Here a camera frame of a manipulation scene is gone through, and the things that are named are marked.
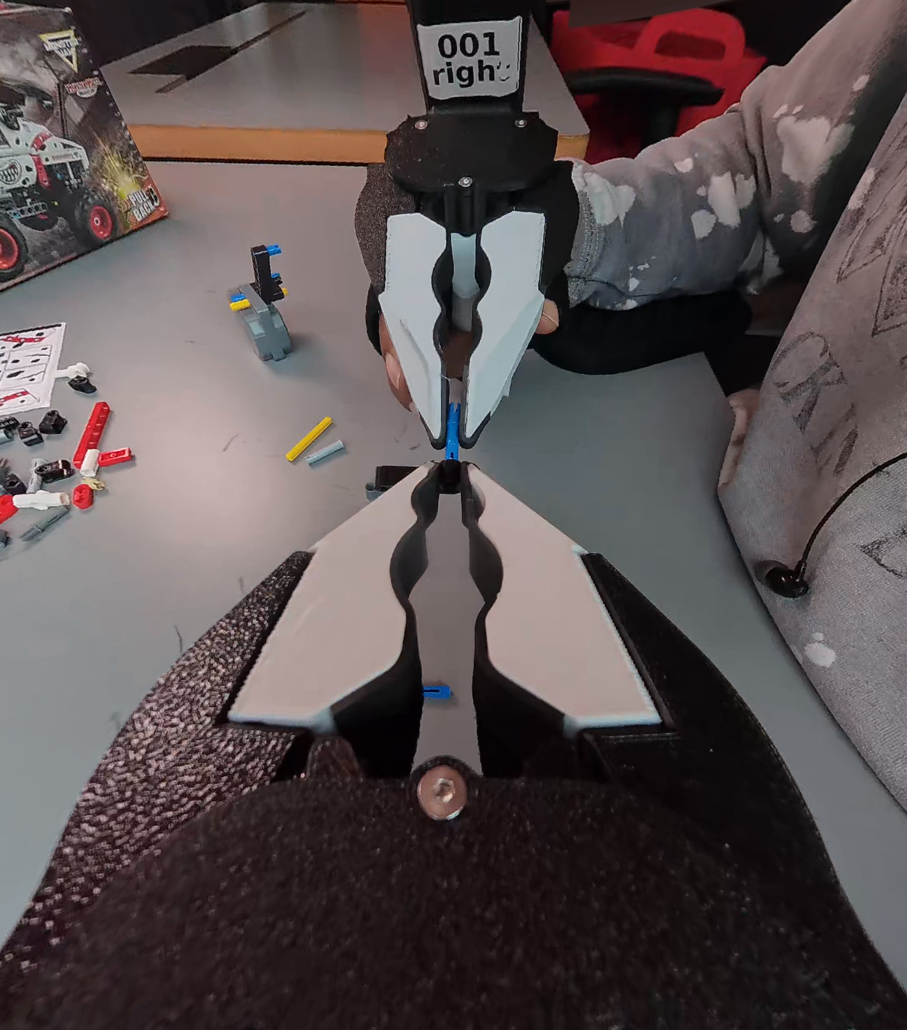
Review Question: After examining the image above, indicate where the person's right forearm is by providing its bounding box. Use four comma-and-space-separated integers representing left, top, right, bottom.
564, 68, 824, 313

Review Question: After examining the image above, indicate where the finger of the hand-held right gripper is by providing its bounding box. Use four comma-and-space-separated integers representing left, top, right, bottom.
379, 209, 458, 452
457, 211, 547, 448

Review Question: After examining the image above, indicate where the black earphone with cable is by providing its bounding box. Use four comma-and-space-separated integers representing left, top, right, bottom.
755, 430, 907, 598

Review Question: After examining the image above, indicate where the grey table with wooden edge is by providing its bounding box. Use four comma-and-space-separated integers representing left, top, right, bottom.
99, 0, 591, 162

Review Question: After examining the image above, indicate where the monster truck toy box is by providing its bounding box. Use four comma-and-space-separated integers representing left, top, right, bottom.
0, 8, 169, 319

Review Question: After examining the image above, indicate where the yellow axle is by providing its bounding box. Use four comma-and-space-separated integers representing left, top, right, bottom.
286, 417, 334, 463

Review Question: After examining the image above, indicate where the black chair armrest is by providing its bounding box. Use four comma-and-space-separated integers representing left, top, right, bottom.
566, 68, 724, 146

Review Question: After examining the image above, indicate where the grey and black partial model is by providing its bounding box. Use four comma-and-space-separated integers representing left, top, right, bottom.
228, 244, 295, 363

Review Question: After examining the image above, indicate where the person's right hand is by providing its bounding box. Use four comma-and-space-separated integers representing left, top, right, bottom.
377, 298, 563, 413

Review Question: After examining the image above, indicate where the red tote basket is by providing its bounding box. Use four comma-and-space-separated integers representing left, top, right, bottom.
554, 8, 768, 162

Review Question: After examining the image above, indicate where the black beam piece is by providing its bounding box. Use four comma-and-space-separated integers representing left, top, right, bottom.
363, 460, 464, 496

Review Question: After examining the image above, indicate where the long red beam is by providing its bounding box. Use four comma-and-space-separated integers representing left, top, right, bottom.
71, 401, 112, 472

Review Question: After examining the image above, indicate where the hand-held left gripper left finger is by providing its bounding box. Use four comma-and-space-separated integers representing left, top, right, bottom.
225, 461, 445, 735

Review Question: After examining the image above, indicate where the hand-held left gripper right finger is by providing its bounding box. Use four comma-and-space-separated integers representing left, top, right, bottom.
457, 463, 662, 735

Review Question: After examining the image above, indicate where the person's grey hoodie torso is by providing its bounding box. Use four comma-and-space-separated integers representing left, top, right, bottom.
717, 0, 907, 874

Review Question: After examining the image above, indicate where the grey desk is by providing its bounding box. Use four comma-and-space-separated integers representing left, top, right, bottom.
0, 157, 907, 1030

